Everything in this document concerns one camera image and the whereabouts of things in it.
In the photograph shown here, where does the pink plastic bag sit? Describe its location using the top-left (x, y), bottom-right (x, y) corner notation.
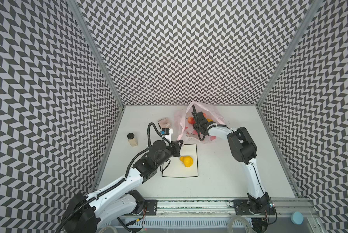
top-left (174, 102), bottom-right (230, 143)

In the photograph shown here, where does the red fake wax apple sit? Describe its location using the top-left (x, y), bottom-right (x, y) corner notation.
top-left (188, 117), bottom-right (195, 125)

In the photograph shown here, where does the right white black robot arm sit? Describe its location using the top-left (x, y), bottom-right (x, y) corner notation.
top-left (191, 106), bottom-right (274, 215)

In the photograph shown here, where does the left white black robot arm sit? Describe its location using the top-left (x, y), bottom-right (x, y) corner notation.
top-left (55, 138), bottom-right (184, 233)

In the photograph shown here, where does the white square plate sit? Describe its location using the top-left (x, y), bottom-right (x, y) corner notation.
top-left (162, 144), bottom-right (199, 178)

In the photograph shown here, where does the small jar black lid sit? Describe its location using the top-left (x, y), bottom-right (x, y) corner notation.
top-left (127, 133), bottom-right (138, 147)

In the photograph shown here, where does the clear tube loop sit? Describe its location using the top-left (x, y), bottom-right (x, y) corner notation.
top-left (226, 216), bottom-right (253, 233)

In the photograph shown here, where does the teal round cap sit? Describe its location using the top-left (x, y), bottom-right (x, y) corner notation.
top-left (290, 212), bottom-right (304, 225)

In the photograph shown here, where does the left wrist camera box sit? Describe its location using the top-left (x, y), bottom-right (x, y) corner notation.
top-left (161, 128), bottom-right (173, 142)

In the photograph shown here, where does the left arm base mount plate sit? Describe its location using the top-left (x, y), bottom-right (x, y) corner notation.
top-left (130, 199), bottom-right (158, 216)

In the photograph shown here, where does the aluminium front rail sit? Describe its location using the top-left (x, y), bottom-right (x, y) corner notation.
top-left (150, 198), bottom-right (319, 217)

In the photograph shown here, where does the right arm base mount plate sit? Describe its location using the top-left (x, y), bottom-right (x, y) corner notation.
top-left (229, 199), bottom-right (276, 217)

